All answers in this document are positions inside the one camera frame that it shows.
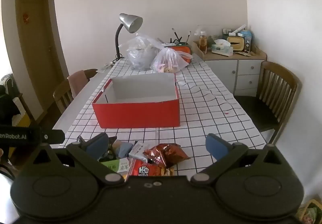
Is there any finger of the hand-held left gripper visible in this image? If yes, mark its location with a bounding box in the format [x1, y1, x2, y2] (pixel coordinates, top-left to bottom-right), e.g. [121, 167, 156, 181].
[40, 129, 65, 143]

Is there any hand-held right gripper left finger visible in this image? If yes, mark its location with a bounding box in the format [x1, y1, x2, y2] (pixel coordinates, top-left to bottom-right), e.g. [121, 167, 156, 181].
[26, 133, 125, 185]

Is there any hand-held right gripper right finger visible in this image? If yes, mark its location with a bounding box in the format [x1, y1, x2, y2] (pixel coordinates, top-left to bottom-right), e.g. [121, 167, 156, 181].
[190, 133, 290, 185]

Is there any black snack packet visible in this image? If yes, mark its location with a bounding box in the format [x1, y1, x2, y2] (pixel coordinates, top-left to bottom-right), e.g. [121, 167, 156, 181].
[108, 136, 119, 159]

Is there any green snack packet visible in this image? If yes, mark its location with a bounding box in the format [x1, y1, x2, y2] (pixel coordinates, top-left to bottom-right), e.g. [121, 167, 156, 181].
[100, 158, 131, 173]

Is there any white and blue snack packet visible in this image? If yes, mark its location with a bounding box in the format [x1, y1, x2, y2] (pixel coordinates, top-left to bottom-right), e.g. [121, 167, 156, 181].
[129, 141, 152, 162]

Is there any red snack packet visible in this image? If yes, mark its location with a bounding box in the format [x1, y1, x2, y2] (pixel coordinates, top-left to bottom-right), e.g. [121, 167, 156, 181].
[125, 159, 163, 177]

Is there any brown foil snack bag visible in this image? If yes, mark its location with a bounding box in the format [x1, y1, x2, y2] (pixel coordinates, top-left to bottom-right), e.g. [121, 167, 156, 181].
[143, 143, 191, 168]

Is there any red cardboard box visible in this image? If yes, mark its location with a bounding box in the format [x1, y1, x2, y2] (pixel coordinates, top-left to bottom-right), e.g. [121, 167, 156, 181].
[92, 73, 181, 129]

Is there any clear plastic bag with snacks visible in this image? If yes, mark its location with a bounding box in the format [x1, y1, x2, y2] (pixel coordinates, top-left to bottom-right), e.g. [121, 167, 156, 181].
[150, 48, 193, 73]

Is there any white checked tablecloth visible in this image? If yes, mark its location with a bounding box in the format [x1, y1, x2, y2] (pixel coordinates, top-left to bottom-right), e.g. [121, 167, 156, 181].
[52, 54, 267, 177]

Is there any wooden slatted chair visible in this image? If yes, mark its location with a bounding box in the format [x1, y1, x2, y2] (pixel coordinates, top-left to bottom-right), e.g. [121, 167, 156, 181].
[233, 61, 301, 144]

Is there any pink cloth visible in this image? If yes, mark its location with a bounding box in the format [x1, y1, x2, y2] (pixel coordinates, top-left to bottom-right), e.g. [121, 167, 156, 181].
[67, 70, 87, 99]

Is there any white sideboard cabinet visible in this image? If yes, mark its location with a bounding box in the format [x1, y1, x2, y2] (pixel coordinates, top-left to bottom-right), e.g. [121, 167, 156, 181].
[193, 43, 268, 97]

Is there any wooden door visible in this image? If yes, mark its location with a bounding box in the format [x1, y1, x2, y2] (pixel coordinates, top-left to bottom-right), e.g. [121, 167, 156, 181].
[14, 0, 64, 119]

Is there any green tissue box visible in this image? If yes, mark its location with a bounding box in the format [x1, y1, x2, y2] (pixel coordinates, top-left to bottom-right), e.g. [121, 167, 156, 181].
[211, 39, 234, 57]

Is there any wooden desk organizer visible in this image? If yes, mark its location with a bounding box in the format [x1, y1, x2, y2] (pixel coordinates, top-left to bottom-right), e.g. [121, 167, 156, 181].
[193, 41, 210, 60]

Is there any amber glass jar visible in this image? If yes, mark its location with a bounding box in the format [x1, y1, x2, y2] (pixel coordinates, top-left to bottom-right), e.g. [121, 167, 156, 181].
[199, 30, 208, 54]

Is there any yellow tissue holder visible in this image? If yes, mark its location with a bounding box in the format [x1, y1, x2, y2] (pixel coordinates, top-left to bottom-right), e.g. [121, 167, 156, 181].
[226, 35, 246, 52]

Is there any woven basket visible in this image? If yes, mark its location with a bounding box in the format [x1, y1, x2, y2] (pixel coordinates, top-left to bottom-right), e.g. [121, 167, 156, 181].
[295, 199, 322, 224]

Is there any silver desk lamp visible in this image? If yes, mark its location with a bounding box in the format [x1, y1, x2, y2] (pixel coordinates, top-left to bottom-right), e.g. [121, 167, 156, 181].
[112, 13, 143, 62]

